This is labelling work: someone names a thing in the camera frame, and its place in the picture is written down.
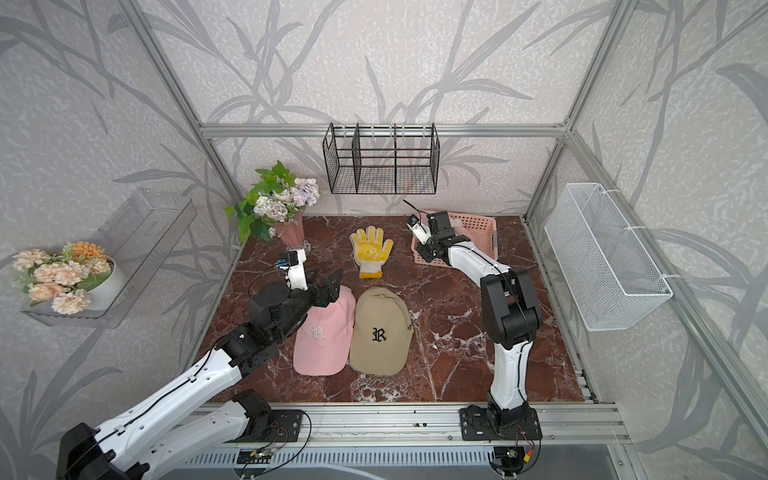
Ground pink plastic basket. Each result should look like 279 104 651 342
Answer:
411 211 498 268

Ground white mesh wall basket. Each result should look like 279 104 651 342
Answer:
545 183 673 332

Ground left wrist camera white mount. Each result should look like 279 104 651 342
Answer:
276 249 308 291

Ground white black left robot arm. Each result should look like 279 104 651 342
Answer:
56 266 344 479

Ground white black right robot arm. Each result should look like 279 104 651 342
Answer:
408 211 541 418

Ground clear acrylic wall shelf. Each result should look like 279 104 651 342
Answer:
20 188 197 328

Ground pink glass vase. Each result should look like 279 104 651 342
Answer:
274 212 305 250

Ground pink baseball cap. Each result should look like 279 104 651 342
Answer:
293 286 356 376

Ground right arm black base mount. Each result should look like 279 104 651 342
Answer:
459 402 543 441

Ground black wire wall basket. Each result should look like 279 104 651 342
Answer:
322 124 441 195

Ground green and lilac flower bouquet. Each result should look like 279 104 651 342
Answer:
225 161 320 245

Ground yellow white work gloves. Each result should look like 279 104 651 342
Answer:
350 225 394 279

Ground beige baseball cap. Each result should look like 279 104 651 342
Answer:
349 287 414 376

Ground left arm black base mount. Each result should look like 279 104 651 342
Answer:
232 390 304 444

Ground white pot peach flowers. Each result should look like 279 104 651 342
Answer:
12 241 127 316

